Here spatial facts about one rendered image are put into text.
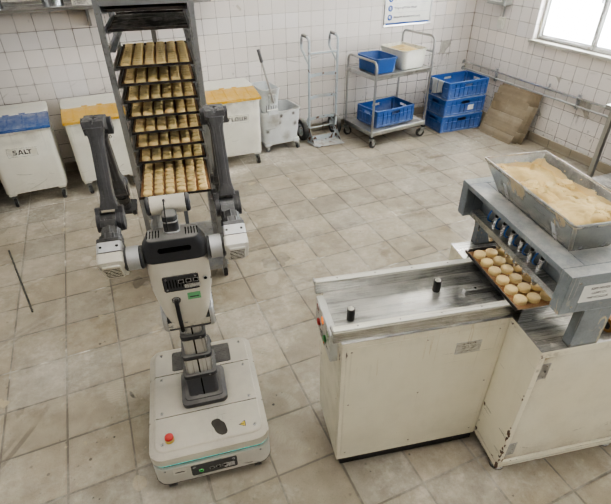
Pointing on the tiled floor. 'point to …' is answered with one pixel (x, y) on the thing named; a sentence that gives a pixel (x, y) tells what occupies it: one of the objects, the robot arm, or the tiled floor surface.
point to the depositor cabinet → (557, 388)
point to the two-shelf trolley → (396, 95)
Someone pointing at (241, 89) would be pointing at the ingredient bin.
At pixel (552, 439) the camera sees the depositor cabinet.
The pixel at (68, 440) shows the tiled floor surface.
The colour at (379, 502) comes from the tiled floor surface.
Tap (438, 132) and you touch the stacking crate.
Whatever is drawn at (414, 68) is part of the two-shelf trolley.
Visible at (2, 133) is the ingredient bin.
